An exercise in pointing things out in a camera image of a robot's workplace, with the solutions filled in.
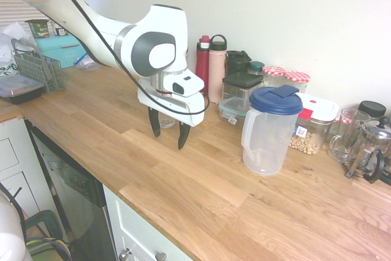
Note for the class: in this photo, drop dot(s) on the teal bread box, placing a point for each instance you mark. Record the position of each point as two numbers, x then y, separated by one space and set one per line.
58 47

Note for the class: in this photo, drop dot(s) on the metal cabinet knob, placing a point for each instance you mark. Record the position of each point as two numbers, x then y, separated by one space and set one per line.
125 254
160 256

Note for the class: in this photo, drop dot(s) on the black food container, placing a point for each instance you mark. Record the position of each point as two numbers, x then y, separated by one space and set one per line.
18 90

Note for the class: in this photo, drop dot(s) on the red water bottle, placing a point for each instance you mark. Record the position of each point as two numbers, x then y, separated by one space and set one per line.
202 65

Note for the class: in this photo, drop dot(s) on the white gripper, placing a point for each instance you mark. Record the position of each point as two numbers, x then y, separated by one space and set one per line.
186 106

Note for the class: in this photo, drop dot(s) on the square container with black lid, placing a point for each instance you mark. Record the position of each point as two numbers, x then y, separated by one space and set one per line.
241 79

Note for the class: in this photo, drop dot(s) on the small dark labelled jar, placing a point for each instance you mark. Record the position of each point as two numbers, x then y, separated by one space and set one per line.
59 30

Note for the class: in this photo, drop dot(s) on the blue plastic lid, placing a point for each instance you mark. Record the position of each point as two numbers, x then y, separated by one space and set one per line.
265 138

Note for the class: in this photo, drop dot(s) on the small clear glass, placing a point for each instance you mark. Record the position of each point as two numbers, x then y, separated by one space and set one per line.
167 122

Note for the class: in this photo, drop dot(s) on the gray cutlery basket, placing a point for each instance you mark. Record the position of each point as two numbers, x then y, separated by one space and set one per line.
39 70

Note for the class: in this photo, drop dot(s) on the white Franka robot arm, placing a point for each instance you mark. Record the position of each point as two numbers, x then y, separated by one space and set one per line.
159 22

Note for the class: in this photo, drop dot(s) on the white window blinds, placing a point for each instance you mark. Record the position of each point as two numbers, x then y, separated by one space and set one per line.
15 7

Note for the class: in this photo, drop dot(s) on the nut container with white lid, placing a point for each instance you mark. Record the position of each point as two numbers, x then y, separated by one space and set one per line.
317 106

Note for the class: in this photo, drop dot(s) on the white panelled cabinet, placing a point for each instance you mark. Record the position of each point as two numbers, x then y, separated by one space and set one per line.
18 166

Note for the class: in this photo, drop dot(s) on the pink bottle with black lid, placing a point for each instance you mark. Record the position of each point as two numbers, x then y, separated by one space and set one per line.
217 71

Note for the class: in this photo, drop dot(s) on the white plastic bag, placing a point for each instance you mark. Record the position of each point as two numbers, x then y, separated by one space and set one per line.
7 59

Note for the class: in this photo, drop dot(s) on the jar with green lid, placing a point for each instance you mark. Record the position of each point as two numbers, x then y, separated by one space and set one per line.
256 67

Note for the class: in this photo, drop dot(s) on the white cabinet with metal knobs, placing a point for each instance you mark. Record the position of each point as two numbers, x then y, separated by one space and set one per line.
137 230

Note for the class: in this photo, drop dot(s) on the glass French press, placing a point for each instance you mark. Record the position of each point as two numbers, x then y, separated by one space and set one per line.
372 151

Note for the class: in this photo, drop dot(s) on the jar with black lid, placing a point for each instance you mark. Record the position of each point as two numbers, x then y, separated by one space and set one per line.
372 108

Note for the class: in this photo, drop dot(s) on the stainless dishwasher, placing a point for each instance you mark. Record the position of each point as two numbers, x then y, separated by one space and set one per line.
76 187

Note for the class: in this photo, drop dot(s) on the green oatmeal cup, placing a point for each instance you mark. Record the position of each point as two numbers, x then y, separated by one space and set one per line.
39 30

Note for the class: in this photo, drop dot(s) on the clear zip bag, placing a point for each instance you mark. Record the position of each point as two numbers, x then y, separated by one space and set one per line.
87 65

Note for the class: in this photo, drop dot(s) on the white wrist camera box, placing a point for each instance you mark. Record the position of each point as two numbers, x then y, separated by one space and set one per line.
183 85

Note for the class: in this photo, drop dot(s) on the dark green shaker bottle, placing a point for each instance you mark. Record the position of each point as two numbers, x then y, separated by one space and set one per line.
236 63

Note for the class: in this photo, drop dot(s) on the clear glass mug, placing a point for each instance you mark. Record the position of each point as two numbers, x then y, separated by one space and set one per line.
345 138

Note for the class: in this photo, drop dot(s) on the jar with red gingham lid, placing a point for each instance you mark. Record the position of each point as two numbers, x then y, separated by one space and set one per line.
296 77
273 71

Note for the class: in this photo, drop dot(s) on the white rounded machine housing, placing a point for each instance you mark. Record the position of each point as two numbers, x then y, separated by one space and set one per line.
10 230

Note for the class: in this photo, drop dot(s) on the glass container with teal clips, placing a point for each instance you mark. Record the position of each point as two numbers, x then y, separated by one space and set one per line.
233 105

